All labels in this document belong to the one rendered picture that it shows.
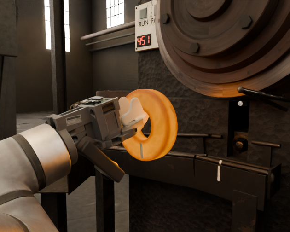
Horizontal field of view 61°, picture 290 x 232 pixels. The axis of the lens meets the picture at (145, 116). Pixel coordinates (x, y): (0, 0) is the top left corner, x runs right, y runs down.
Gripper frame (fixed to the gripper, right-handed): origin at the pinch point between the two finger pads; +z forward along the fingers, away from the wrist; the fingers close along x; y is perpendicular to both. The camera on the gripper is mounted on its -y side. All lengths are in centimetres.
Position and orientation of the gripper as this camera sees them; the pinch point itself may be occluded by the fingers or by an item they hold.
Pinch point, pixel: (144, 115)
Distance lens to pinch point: 53.0
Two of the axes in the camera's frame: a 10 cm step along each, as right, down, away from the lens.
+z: 6.8, -3.5, 6.4
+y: -1.9, -9.3, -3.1
